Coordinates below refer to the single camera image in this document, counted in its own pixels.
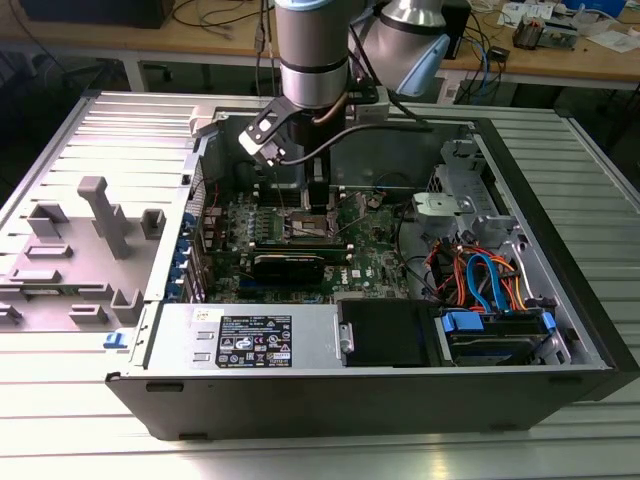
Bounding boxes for metal socket cover frame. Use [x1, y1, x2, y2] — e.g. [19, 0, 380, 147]
[330, 191, 376, 237]

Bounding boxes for blue flat wire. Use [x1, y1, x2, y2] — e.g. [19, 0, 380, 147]
[466, 252, 512, 316]

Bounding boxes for hard disk in blue carrier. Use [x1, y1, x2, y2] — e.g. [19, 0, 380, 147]
[435, 307, 559, 369]

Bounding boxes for small grey wrist camera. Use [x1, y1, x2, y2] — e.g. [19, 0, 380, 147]
[348, 85, 392, 120]

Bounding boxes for metal heat sink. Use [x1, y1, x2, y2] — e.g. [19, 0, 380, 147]
[513, 13, 547, 51]

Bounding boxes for wooden desk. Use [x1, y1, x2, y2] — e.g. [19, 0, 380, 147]
[0, 0, 640, 94]

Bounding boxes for black open PC case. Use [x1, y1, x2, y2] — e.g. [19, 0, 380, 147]
[104, 102, 640, 442]

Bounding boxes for black tower unit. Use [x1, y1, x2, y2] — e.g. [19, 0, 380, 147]
[443, 0, 474, 61]

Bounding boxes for silver power supply with label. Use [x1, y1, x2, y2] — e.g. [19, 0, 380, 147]
[128, 302, 345, 375]

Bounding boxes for grey metal computer part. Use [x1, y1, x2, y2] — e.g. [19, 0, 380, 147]
[542, 17, 582, 51]

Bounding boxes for large black box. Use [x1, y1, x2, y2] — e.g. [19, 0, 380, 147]
[19, 0, 176, 30]

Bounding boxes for orange flat wire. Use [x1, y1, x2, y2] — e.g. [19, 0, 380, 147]
[487, 253, 529, 312]

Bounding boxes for thick black cable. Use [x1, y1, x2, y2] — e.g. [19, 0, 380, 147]
[396, 202, 441, 304]

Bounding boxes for silver metal bracket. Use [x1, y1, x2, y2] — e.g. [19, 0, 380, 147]
[410, 191, 475, 231]

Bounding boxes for white paper sheet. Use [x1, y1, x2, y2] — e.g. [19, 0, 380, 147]
[585, 29, 640, 55]

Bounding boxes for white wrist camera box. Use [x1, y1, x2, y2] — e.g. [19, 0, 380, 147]
[238, 124, 290, 169]

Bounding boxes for grey parts rack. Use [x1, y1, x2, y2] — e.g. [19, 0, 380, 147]
[0, 174, 169, 335]

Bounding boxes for light grey block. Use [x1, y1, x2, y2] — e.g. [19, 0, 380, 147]
[189, 106, 222, 139]

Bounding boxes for green motherboard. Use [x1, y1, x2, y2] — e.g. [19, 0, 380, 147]
[198, 187, 419, 306]

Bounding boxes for CPU socket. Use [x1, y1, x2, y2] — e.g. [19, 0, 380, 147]
[281, 205, 343, 245]

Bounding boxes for thin metal locking lever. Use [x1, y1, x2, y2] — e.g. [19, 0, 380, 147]
[273, 171, 288, 222]

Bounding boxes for black RAM slot bank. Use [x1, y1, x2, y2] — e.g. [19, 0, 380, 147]
[254, 180, 349, 202]
[253, 237, 350, 265]

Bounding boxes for white printed card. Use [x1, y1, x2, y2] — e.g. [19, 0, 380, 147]
[498, 1, 532, 27]

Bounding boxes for red orange power wires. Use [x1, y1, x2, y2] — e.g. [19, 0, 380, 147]
[430, 238, 474, 304]

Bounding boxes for silver drive cage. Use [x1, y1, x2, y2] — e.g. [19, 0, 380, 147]
[428, 137, 507, 221]

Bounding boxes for black camera cable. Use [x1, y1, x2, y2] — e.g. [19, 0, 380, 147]
[277, 121, 436, 167]

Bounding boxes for black graphics card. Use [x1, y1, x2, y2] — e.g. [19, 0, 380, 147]
[248, 251, 327, 287]

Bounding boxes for white label sheet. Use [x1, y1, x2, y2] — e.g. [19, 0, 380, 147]
[438, 74, 462, 105]

